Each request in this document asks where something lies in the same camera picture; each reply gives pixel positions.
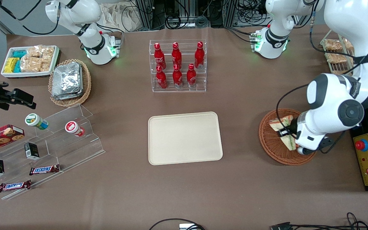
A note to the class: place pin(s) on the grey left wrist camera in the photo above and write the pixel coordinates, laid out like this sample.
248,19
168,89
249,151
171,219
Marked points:
304,150

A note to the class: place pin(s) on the black plug connector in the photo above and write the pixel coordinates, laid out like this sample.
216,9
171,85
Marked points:
280,226

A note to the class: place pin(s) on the clear acrylic bottle rack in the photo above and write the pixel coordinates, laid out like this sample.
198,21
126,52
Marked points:
184,89

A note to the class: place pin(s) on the green lid yogurt cup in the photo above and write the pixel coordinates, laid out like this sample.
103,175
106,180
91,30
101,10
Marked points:
34,120

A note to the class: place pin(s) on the clear rice cracker pack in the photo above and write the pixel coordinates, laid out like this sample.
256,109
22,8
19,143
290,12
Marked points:
45,66
48,53
30,64
34,51

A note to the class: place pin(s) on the teal snack packet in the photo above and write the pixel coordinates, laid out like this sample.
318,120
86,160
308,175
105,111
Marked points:
18,67
19,53

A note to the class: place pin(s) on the brown wicker basket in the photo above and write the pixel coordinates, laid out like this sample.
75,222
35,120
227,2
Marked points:
268,143

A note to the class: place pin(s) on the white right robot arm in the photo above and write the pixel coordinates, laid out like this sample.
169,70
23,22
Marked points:
75,12

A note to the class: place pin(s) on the beige cloth bag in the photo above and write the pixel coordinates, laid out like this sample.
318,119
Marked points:
118,16

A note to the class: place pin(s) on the Snickers bar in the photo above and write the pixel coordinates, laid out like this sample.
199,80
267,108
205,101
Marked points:
44,169
14,186

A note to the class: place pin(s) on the red emergency stop button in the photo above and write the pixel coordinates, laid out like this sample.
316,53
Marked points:
362,145

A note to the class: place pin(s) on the aluminium frame rack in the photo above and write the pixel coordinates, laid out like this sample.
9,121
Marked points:
187,12

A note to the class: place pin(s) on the clear acrylic stepped shelf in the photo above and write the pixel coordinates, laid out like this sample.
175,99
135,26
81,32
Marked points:
59,150

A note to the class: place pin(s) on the light wicker basket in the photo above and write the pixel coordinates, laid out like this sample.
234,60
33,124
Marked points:
86,83

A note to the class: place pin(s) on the silver foil pack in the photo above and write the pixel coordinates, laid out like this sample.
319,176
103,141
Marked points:
70,97
66,78

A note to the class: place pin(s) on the white plug connector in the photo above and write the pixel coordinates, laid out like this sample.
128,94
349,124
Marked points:
186,226

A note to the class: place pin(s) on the wrapped bread pack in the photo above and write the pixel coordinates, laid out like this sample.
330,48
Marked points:
348,45
333,44
335,58

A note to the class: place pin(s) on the red cola bottle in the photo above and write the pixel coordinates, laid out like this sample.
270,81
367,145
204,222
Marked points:
176,56
191,76
199,56
159,57
177,78
161,80

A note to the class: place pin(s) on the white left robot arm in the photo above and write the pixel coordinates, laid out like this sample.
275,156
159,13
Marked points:
347,19

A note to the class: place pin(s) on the white snack tray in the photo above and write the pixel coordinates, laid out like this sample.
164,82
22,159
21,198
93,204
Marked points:
7,74

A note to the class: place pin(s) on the yellow snack packet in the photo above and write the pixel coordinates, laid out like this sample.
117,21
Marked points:
11,65

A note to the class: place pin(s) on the beige plastic tray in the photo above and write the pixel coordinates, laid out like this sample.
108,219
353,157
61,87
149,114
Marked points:
185,138

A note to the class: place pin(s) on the triangle sandwich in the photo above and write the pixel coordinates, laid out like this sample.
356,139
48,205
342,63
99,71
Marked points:
281,123

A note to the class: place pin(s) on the red lid yogurt cup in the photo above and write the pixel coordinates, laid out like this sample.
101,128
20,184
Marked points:
72,127

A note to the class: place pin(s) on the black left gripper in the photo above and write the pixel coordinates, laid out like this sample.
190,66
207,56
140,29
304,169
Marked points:
293,127

